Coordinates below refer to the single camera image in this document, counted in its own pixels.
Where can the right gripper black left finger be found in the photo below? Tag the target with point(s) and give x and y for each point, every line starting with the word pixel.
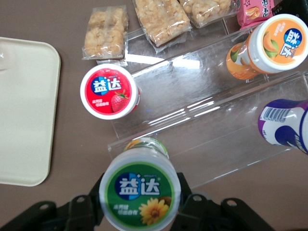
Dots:
pixel 86 211

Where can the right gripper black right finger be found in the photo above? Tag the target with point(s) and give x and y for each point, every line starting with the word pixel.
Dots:
pixel 197 214

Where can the green-lid gum bottle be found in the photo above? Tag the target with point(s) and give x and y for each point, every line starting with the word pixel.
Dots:
pixel 139 192

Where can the blue-lid gum bottle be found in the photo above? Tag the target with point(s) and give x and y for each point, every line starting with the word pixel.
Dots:
pixel 284 130

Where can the beige plastic tray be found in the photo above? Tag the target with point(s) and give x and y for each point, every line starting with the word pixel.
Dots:
pixel 24 108

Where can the red-lid gum bottle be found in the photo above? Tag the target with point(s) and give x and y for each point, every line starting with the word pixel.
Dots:
pixel 106 91

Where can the orange-lid gum bottle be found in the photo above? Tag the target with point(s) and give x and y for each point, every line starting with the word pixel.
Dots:
pixel 276 41

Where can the small clear acrylic step stand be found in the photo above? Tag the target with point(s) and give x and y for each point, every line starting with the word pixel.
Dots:
pixel 192 84

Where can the clear-wrapped rice cracker pack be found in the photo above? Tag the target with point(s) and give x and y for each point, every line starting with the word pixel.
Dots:
pixel 106 33
pixel 161 21
pixel 207 9

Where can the wide clear acrylic step stand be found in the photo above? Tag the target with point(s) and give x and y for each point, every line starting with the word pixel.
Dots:
pixel 209 33

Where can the brown table cloth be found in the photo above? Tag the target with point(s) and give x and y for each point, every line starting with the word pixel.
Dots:
pixel 72 29

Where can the pink snack packet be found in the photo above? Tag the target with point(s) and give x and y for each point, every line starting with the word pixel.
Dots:
pixel 252 12

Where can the small black snack box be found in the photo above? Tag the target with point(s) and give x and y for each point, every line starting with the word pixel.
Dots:
pixel 296 6

